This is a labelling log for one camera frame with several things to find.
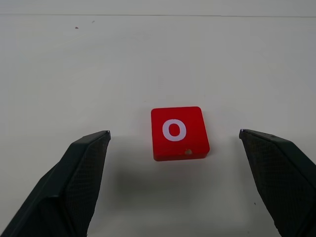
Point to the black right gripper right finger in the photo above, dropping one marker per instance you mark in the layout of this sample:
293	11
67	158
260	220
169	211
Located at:
284	177

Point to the red letter tile o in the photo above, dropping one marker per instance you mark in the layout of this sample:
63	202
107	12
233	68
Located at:
158	118

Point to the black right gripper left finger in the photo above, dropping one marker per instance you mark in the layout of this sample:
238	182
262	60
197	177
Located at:
61	187

